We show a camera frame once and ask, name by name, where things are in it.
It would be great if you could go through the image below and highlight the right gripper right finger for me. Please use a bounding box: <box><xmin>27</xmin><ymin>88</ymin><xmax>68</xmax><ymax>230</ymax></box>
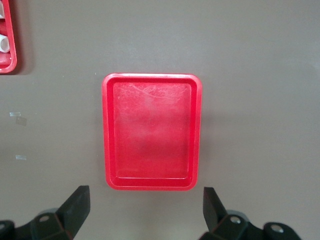
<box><xmin>199</xmin><ymin>186</ymin><xmax>300</xmax><ymax>240</ymax></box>

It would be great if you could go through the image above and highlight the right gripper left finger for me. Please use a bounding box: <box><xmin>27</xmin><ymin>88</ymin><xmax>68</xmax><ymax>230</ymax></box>
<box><xmin>0</xmin><ymin>185</ymin><xmax>91</xmax><ymax>240</ymax></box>

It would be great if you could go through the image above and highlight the empty red plastic tray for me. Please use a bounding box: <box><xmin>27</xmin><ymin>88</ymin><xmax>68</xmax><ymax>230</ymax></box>
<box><xmin>101</xmin><ymin>72</ymin><xmax>203</xmax><ymax>192</ymax></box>

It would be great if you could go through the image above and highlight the red tray with pipe fittings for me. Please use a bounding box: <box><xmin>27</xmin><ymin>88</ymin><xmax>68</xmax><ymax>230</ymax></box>
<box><xmin>0</xmin><ymin>0</ymin><xmax>18</xmax><ymax>74</ymax></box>

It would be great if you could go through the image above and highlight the white metal pipe fitting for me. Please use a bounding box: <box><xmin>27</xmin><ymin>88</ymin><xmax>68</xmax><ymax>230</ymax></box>
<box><xmin>0</xmin><ymin>34</ymin><xmax>11</xmax><ymax>54</ymax></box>

